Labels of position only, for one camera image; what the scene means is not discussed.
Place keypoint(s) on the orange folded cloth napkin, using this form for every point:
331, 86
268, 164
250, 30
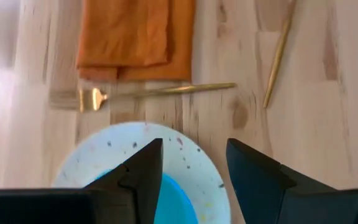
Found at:
129, 34

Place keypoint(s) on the white speckled ceramic plate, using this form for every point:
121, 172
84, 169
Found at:
194, 161

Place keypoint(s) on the gold fork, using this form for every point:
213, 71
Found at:
166, 91

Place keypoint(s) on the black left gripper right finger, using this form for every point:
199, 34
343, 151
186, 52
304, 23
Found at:
259, 193

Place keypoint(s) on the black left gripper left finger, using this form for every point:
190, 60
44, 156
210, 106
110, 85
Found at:
135, 193

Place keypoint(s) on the blue translucent cup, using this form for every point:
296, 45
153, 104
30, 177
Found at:
176, 205

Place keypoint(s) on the gold spoon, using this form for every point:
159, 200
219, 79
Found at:
279, 53

